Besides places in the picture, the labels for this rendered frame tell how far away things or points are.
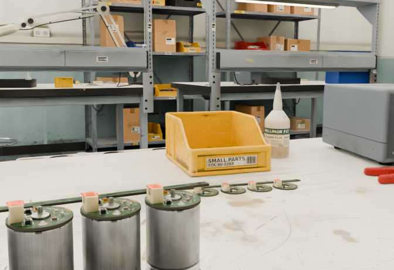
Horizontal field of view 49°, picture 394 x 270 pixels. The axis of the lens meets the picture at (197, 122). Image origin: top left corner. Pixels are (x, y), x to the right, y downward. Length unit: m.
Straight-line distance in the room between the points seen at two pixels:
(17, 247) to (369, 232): 0.25
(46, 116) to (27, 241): 4.40
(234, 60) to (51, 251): 2.59
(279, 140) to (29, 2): 4.13
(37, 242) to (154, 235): 0.05
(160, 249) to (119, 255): 0.02
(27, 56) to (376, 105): 2.04
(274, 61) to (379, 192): 2.47
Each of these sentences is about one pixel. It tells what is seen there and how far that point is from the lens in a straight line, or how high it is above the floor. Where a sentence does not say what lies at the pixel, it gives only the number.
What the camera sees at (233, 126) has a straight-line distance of 0.60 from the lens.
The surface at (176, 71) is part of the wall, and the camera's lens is 4.84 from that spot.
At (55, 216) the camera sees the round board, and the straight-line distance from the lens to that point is 0.18.
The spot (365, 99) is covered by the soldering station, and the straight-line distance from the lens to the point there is 0.59.
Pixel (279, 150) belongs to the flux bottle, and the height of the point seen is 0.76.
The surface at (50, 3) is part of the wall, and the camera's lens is 4.60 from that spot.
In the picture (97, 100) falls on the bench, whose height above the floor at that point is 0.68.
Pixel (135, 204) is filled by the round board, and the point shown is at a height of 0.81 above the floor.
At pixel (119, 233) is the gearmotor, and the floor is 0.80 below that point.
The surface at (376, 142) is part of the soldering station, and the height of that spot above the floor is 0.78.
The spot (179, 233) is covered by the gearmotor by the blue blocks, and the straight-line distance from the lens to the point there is 0.19.
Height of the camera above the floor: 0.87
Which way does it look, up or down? 7 degrees down
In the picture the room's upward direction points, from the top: straight up
